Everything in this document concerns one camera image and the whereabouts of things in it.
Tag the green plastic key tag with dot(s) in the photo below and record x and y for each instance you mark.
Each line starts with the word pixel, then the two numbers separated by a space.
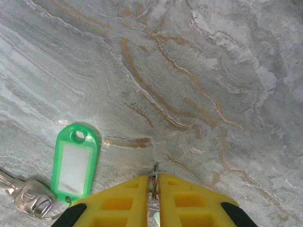
pixel 73 163

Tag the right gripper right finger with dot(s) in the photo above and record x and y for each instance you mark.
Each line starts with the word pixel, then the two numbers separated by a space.
pixel 189 205

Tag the teal plastic key tag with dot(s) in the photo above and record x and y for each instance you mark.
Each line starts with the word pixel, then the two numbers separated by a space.
pixel 156 218

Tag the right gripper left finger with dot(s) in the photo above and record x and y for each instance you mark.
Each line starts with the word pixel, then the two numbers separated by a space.
pixel 113 205

